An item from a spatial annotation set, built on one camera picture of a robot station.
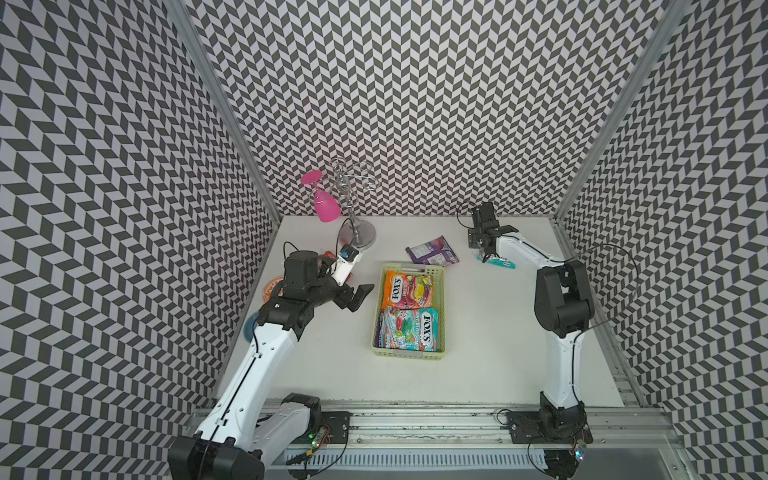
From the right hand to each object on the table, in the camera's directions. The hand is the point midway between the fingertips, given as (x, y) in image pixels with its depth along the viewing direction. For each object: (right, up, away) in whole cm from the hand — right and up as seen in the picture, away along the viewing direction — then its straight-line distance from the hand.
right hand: (490, 238), depth 101 cm
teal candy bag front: (-28, -26, -19) cm, 42 cm away
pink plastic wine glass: (-57, +11, +2) cm, 58 cm away
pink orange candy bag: (-29, -17, -9) cm, 34 cm away
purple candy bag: (-37, -26, -18) cm, 49 cm away
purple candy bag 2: (-18, -5, +4) cm, 19 cm away
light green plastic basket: (-19, -20, -8) cm, 29 cm away
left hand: (-42, -10, -25) cm, 50 cm away
